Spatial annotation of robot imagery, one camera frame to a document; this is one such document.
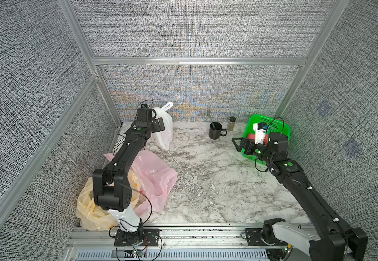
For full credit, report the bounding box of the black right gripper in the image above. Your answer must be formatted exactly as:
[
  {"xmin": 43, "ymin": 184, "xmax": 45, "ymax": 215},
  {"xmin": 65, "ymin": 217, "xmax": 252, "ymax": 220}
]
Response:
[{"xmin": 233, "ymin": 137, "xmax": 276, "ymax": 167}]

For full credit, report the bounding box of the white plastic bag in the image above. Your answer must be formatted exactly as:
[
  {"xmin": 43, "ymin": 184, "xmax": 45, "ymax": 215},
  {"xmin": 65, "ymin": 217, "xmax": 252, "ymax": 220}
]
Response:
[{"xmin": 151, "ymin": 102, "xmax": 174, "ymax": 151}]

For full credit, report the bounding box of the pink plastic bag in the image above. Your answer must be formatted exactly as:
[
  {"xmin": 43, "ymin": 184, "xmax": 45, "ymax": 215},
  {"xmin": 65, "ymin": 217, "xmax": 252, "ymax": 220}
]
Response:
[{"xmin": 103, "ymin": 149, "xmax": 179, "ymax": 218}]

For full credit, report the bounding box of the beige plastic bag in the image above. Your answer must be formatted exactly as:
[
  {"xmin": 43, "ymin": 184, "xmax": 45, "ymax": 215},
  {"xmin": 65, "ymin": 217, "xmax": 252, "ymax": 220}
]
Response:
[{"xmin": 75, "ymin": 170, "xmax": 142, "ymax": 231}]

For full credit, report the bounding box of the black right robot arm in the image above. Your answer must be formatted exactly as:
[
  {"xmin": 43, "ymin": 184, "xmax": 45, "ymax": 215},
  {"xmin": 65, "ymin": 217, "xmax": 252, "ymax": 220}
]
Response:
[{"xmin": 232, "ymin": 132, "xmax": 368, "ymax": 261}]

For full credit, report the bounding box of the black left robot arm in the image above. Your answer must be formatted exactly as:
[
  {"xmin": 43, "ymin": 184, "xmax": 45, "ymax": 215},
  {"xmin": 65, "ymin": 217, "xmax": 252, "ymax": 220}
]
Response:
[{"xmin": 92, "ymin": 108, "xmax": 165, "ymax": 233}]

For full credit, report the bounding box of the small black knob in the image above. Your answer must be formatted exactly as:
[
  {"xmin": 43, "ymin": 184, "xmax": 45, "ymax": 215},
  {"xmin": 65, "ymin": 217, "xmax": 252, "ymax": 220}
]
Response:
[{"xmin": 227, "ymin": 116, "xmax": 236, "ymax": 131}]

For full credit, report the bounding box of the black mug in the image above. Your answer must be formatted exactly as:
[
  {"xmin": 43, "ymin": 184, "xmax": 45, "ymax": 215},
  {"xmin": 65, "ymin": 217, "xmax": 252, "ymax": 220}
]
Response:
[{"xmin": 208, "ymin": 122, "xmax": 228, "ymax": 140}]

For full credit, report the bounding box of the green plastic basket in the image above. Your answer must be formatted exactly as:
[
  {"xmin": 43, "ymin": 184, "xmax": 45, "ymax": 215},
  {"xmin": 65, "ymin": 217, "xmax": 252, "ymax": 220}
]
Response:
[{"xmin": 242, "ymin": 114, "xmax": 291, "ymax": 171}]

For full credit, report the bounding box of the metal spoon in mug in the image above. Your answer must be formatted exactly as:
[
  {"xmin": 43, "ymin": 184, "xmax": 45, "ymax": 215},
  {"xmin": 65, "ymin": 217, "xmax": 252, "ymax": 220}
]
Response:
[{"xmin": 206, "ymin": 109, "xmax": 213, "ymax": 123}]

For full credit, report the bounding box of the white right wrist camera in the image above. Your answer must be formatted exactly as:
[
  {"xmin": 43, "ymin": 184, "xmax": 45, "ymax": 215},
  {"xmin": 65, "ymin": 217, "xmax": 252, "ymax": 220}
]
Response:
[{"xmin": 253, "ymin": 122, "xmax": 268, "ymax": 144}]

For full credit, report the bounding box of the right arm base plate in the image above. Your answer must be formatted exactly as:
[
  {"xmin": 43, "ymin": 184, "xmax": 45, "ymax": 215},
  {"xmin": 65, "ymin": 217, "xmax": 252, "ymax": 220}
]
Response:
[{"xmin": 241, "ymin": 228, "xmax": 288, "ymax": 246}]

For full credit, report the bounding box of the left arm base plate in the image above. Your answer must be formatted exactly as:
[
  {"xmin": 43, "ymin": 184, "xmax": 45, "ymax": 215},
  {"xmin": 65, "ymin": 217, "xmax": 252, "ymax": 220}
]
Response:
[{"xmin": 114, "ymin": 229, "xmax": 160, "ymax": 247}]

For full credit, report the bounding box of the aluminium front rail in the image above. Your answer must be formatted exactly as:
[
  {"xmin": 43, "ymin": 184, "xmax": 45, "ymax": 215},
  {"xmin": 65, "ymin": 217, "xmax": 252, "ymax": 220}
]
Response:
[{"xmin": 66, "ymin": 223, "xmax": 319, "ymax": 251}]

